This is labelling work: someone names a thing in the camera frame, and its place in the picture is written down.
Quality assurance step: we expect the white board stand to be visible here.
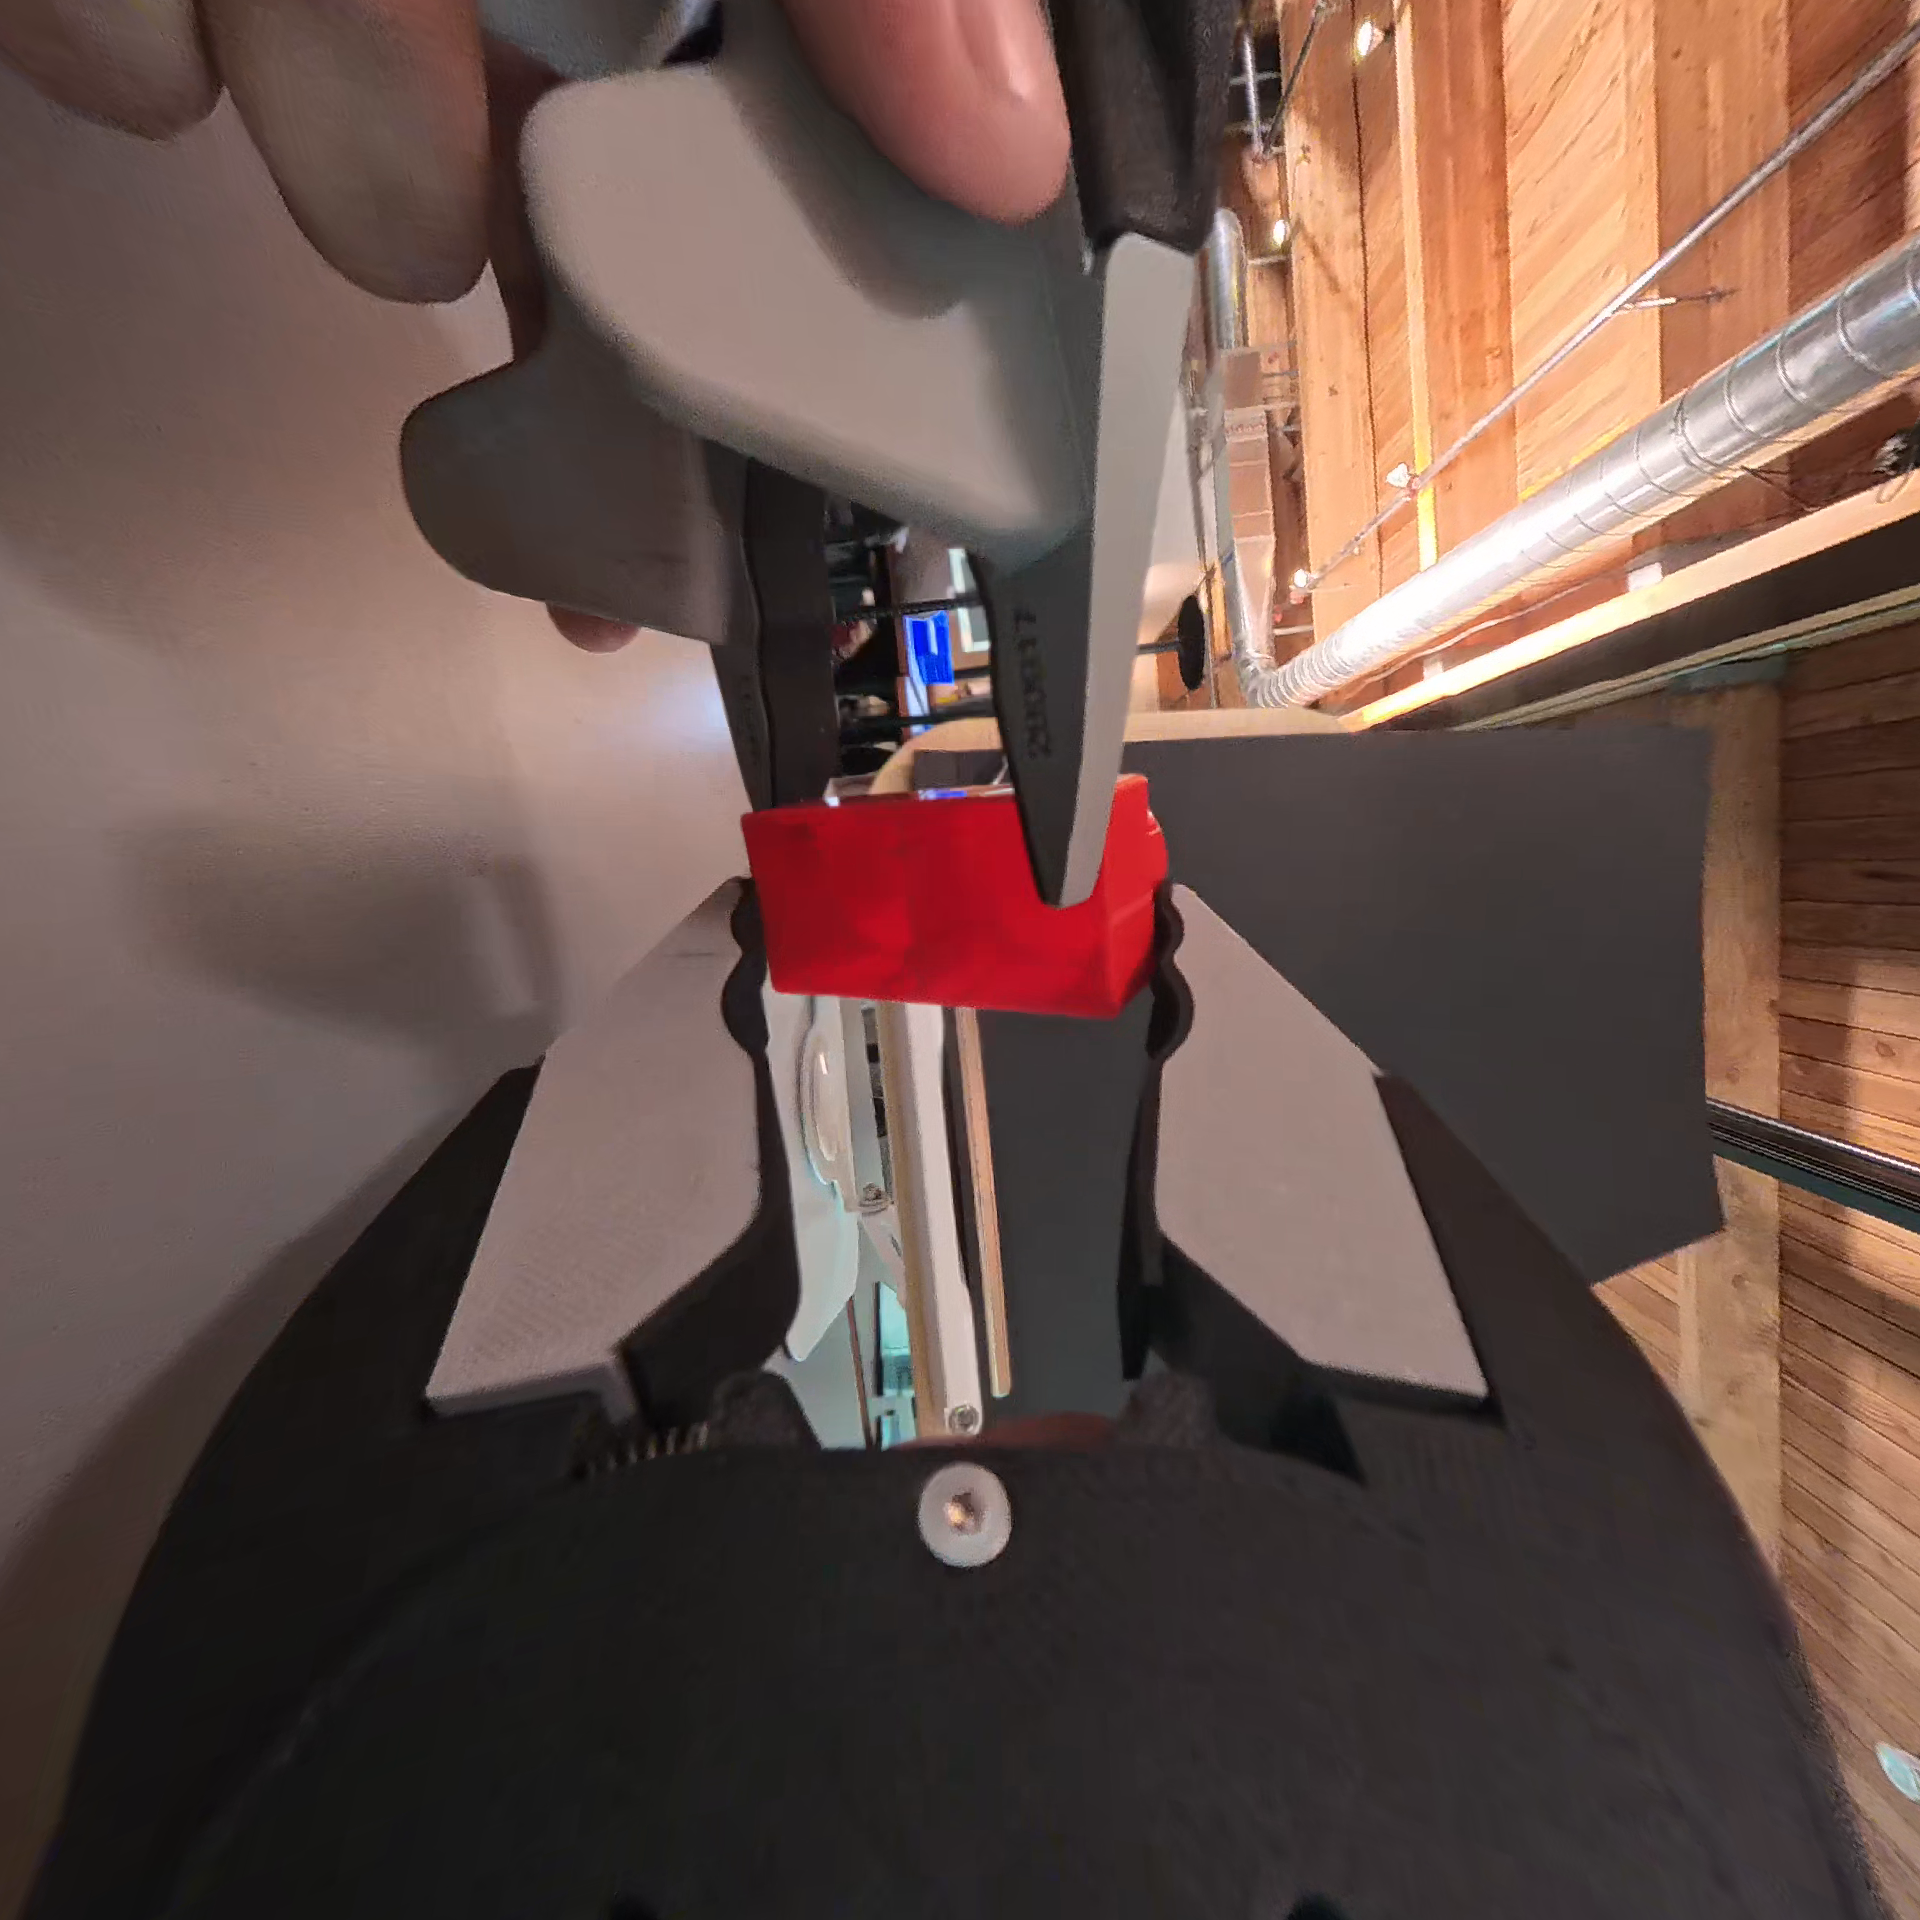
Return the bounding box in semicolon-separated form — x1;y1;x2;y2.
765;991;1017;1454

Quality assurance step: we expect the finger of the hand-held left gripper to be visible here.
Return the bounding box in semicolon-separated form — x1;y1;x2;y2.
968;233;1208;915
395;352;849;816

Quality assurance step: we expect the person's left hand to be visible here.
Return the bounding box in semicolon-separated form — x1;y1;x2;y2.
0;0;1081;314

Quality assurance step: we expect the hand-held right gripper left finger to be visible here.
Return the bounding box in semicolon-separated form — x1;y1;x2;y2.
422;878;800;1421

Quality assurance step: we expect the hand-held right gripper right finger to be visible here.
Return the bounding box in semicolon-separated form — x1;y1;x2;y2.
1118;878;1490;1407

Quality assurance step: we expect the silver ventilation duct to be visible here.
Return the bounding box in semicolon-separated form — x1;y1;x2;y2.
1199;209;1920;711

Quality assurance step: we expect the red toy brick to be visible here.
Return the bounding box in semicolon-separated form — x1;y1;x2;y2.
747;770;1173;1023

